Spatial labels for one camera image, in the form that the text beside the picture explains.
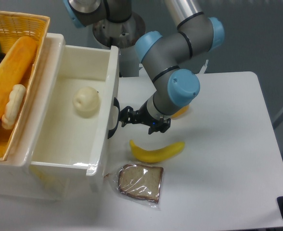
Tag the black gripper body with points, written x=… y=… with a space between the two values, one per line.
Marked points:
x=144 y=116

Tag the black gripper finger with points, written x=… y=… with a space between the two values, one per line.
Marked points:
x=128 y=116
x=160 y=125

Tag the white drawer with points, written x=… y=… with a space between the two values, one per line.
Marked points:
x=72 y=145

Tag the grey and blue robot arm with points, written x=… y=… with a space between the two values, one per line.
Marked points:
x=160 y=56

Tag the white drawer cabinet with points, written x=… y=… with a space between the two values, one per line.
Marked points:
x=18 y=176

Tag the yellow bell pepper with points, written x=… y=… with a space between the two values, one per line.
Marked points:
x=180 y=112

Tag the yellow banana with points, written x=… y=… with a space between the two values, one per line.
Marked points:
x=158 y=155

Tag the bread slice in plastic bag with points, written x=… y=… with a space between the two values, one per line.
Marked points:
x=139 y=183

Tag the pale twisted bread roll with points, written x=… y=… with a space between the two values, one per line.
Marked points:
x=12 y=108

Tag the orange baguette loaf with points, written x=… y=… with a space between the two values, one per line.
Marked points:
x=14 y=66

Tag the yellow wicker basket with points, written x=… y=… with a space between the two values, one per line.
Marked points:
x=12 y=27

